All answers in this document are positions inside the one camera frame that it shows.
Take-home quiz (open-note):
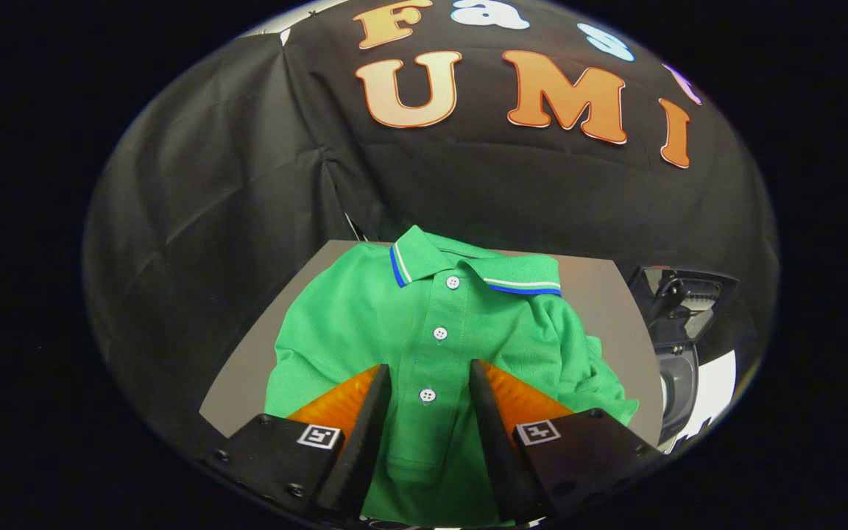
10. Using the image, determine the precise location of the white table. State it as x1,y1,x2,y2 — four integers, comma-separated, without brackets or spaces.
678,350,738,451

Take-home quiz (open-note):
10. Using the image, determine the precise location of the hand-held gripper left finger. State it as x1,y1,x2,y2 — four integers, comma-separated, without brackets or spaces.
203,363,392,516

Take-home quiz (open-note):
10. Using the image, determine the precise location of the dark transparent washing machine lid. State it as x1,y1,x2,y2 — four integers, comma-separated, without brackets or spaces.
626,265,741,348

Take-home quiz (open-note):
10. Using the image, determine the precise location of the grey stand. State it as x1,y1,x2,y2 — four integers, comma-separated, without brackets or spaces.
199,239,665,444

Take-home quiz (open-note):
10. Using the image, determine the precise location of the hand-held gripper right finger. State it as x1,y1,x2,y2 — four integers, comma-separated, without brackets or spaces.
468,358,665,520

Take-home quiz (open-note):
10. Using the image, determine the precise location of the green polo shirt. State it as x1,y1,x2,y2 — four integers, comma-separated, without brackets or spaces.
264,225,640,528

